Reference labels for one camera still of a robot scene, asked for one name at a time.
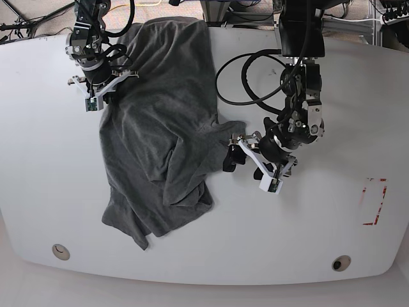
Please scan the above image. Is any table grommet hole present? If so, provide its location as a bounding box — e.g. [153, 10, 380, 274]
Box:
[52, 244, 70, 261]
[332, 255, 351, 272]

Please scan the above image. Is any black tripod stand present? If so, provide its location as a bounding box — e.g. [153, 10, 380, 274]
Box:
[1, 1, 75, 45]

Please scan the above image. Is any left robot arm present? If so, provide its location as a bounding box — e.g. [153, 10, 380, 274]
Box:
[222, 1, 340, 182]

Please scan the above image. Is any right table grommet hole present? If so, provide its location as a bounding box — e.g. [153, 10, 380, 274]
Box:
[332, 255, 351, 272]

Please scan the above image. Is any left table grommet hole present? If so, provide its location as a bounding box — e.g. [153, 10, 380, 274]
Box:
[52, 244, 70, 261]

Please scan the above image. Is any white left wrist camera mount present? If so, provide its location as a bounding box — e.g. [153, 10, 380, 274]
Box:
[238, 139, 296, 194]

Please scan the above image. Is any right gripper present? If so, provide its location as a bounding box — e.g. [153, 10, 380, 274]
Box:
[68, 62, 140, 104]

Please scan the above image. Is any white power strip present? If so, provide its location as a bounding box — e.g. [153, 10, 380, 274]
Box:
[382, 14, 409, 26]

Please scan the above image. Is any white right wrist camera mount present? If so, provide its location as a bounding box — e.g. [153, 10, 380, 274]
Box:
[68, 70, 137, 112]

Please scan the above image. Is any grey T-shirt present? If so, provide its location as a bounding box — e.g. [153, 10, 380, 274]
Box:
[99, 17, 246, 249]

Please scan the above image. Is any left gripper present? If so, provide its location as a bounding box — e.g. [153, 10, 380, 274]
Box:
[222, 130, 300, 180]

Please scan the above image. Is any red tape rectangle marking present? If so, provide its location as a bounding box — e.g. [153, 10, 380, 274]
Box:
[359, 178, 388, 226]

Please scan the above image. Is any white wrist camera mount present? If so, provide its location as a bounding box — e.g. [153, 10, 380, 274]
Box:
[238, 139, 296, 194]
[68, 70, 137, 112]

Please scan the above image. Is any aluminium frame rail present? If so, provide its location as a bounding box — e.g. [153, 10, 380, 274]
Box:
[208, 13, 378, 36]

